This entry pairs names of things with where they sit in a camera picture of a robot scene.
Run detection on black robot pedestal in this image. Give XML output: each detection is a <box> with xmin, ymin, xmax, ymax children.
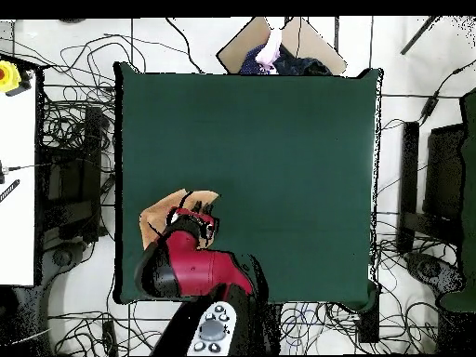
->
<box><xmin>264</xmin><ymin>302</ymin><xmax>283</xmax><ymax>355</ymax></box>

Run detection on yellow emergency stop button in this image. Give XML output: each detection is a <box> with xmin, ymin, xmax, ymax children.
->
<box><xmin>0</xmin><ymin>59</ymin><xmax>33</xmax><ymax>98</ymax></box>

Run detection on black cable tangle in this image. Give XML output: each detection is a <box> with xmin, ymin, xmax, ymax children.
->
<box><xmin>371</xmin><ymin>211</ymin><xmax>447</xmax><ymax>354</ymax></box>
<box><xmin>38</xmin><ymin>33</ymin><xmax>146</xmax><ymax>157</ymax></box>

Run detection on black metal bar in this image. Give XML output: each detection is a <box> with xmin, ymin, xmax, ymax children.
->
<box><xmin>400</xmin><ymin>15</ymin><xmax>441</xmax><ymax>56</ymax></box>

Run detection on black power adapter with cable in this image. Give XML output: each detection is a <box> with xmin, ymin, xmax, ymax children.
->
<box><xmin>418</xmin><ymin>66</ymin><xmax>476</xmax><ymax>124</ymax></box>

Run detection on grey chair base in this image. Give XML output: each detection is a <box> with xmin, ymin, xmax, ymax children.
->
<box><xmin>404</xmin><ymin>251</ymin><xmax>466</xmax><ymax>298</ymax></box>
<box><xmin>38</xmin><ymin>239</ymin><xmax>90</xmax><ymax>298</ymax></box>

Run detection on dark blue garment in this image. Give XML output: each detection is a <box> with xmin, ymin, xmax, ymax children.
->
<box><xmin>238</xmin><ymin>43</ymin><xmax>333</xmax><ymax>76</ymax></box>

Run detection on orange terry towel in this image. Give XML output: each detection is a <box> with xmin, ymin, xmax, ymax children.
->
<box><xmin>139</xmin><ymin>188</ymin><xmax>221</xmax><ymax>251</ymax></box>

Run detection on brown cardboard box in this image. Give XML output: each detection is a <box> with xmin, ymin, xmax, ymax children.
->
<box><xmin>216</xmin><ymin>16</ymin><xmax>349</xmax><ymax>76</ymax></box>

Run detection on blue and black cables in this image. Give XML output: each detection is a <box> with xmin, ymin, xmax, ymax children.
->
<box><xmin>281</xmin><ymin>301</ymin><xmax>360</xmax><ymax>354</ymax></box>

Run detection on dark green table cloth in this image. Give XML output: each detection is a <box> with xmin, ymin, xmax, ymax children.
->
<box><xmin>112</xmin><ymin>60</ymin><xmax>384</xmax><ymax>311</ymax></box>

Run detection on pink garment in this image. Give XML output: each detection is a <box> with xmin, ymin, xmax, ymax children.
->
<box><xmin>254</xmin><ymin>27</ymin><xmax>283</xmax><ymax>74</ymax></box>

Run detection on black power strip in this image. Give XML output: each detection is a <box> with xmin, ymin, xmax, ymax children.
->
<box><xmin>101</xmin><ymin>319</ymin><xmax>119</xmax><ymax>357</ymax></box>

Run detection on white desk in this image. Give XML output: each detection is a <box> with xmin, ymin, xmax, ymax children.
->
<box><xmin>0</xmin><ymin>72</ymin><xmax>37</xmax><ymax>287</ymax></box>

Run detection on black ribbed strap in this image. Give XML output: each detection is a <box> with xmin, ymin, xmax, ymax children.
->
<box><xmin>0</xmin><ymin>178</ymin><xmax>20</xmax><ymax>205</ymax></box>

